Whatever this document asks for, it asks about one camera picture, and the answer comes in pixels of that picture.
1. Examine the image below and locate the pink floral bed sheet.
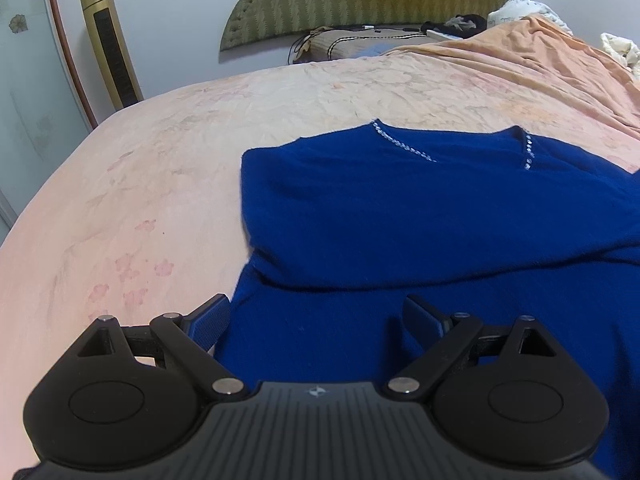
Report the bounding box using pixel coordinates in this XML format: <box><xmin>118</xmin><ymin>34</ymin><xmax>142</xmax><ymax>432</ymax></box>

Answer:
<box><xmin>0</xmin><ymin>52</ymin><xmax>640</xmax><ymax>480</ymax></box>

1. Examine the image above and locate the gold tower fan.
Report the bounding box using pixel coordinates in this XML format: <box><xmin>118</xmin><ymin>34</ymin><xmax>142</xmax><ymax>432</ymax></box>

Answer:
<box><xmin>77</xmin><ymin>0</ymin><xmax>144</xmax><ymax>112</ymax></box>

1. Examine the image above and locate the frosted glass flower door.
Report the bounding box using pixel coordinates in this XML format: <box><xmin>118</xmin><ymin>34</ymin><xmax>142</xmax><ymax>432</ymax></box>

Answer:
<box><xmin>0</xmin><ymin>0</ymin><xmax>99</xmax><ymax>241</ymax></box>

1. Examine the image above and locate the black cloth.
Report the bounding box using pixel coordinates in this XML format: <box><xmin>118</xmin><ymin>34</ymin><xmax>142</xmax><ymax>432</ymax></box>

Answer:
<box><xmin>421</xmin><ymin>14</ymin><xmax>489</xmax><ymax>36</ymax></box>

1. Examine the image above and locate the brown striped pillow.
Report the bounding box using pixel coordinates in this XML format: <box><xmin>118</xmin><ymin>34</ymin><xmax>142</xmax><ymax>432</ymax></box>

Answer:
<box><xmin>292</xmin><ymin>27</ymin><xmax>441</xmax><ymax>65</ymax></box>

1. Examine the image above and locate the blue knit sweater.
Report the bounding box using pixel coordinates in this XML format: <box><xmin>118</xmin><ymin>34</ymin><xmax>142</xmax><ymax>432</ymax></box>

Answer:
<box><xmin>212</xmin><ymin>119</ymin><xmax>640</xmax><ymax>480</ymax></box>

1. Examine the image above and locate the white printed quilt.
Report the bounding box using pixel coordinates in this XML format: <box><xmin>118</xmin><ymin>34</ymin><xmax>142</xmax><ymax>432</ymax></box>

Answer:
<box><xmin>487</xmin><ymin>0</ymin><xmax>574</xmax><ymax>36</ymax></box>

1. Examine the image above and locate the cream blanket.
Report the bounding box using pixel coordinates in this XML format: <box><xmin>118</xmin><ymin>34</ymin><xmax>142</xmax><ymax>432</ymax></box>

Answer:
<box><xmin>600</xmin><ymin>32</ymin><xmax>640</xmax><ymax>80</ymax></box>

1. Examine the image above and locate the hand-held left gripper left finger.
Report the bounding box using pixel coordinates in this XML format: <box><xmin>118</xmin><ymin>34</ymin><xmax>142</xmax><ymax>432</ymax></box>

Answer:
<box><xmin>75</xmin><ymin>294</ymin><xmax>249</xmax><ymax>402</ymax></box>

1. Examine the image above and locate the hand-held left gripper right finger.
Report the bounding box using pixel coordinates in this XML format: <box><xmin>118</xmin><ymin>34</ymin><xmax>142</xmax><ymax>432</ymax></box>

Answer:
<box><xmin>382</xmin><ymin>295</ymin><xmax>557</xmax><ymax>402</ymax></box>

